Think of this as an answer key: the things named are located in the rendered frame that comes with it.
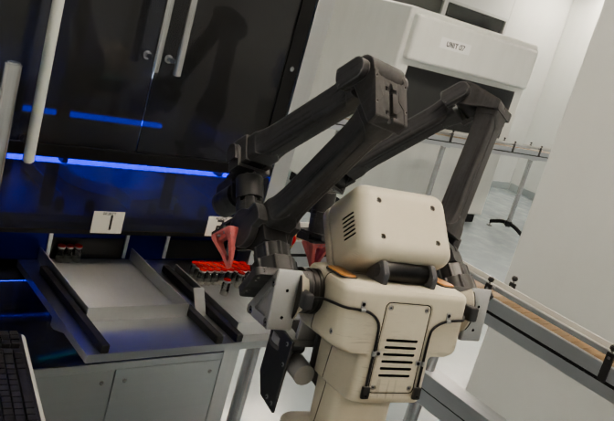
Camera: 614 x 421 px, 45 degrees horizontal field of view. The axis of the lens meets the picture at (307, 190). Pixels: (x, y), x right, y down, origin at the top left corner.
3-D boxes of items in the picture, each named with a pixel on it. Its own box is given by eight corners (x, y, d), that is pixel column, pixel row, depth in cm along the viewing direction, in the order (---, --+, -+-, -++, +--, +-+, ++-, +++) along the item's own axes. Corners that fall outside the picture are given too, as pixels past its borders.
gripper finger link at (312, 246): (310, 265, 195) (315, 229, 194) (328, 271, 190) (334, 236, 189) (291, 265, 190) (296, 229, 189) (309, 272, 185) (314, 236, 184)
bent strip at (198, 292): (187, 308, 187) (193, 287, 186) (197, 308, 189) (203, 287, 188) (215, 335, 177) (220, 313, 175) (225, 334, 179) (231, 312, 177)
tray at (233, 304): (173, 275, 205) (175, 264, 204) (250, 275, 221) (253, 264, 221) (235, 335, 180) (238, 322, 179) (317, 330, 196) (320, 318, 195)
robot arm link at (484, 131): (507, 82, 165) (523, 104, 172) (454, 77, 174) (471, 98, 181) (435, 268, 156) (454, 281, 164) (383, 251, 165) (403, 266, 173)
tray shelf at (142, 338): (15, 266, 188) (17, 259, 188) (242, 265, 233) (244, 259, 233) (85, 363, 153) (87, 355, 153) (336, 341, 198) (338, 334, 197)
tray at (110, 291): (37, 259, 191) (39, 247, 190) (130, 259, 208) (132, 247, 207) (85, 321, 166) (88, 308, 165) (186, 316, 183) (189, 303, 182)
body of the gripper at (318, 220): (313, 234, 194) (318, 206, 194) (340, 243, 187) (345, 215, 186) (295, 234, 190) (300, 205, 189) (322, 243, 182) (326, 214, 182)
